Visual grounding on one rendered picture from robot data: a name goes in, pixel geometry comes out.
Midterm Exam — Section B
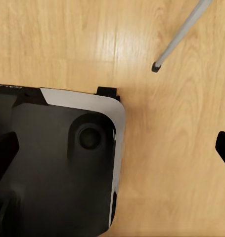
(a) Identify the camera tripod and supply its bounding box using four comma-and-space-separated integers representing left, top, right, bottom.
152, 0, 213, 72

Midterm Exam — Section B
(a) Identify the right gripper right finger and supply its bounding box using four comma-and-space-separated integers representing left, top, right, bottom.
215, 131, 225, 162

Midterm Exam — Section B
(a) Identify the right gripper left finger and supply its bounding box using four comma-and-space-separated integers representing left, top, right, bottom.
0, 131, 19, 180

